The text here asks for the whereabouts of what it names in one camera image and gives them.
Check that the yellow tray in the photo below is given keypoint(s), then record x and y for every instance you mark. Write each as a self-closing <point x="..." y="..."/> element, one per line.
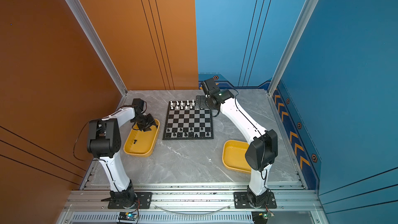
<point x="145" y="141"/>
<point x="233" y="156"/>

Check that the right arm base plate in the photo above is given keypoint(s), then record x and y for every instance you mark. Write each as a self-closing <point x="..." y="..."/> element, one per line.
<point x="249" y="200"/>

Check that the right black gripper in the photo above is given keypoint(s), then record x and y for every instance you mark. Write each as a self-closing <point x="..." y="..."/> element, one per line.
<point x="202" y="105"/>

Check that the green circuit board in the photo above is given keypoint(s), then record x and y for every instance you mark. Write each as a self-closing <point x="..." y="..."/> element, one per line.
<point x="261" y="217"/>
<point x="128" y="218"/>

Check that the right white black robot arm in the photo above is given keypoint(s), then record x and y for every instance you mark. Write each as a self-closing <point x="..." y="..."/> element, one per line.
<point x="263" y="143"/>

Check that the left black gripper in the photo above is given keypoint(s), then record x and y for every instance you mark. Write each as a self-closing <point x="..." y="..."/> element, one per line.
<point x="151" y="122"/>

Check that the left green circuit board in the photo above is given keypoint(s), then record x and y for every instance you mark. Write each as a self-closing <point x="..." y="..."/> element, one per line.
<point x="128" y="218"/>

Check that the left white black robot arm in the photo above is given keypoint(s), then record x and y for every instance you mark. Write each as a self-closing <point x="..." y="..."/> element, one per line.
<point x="129" y="129"/>

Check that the black white chessboard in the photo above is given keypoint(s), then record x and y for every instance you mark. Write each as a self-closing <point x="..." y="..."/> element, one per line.
<point x="182" y="115"/>

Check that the right green circuit board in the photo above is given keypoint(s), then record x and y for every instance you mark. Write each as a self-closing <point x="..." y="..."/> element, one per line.
<point x="261" y="217"/>

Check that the aluminium corner post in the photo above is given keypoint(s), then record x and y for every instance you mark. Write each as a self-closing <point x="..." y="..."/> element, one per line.
<point x="85" y="23"/>
<point x="301" y="23"/>

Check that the right aluminium corner post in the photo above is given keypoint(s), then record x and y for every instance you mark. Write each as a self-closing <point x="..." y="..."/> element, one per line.
<point x="301" y="23"/>

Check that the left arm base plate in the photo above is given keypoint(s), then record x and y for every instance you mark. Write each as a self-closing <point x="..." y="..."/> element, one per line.
<point x="123" y="200"/>

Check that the left aluminium corner post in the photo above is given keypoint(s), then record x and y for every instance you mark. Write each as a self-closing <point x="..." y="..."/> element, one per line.
<point x="85" y="23"/>

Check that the aluminium front frame rail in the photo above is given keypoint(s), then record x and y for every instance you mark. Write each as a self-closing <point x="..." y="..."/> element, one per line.
<point x="195" y="203"/>

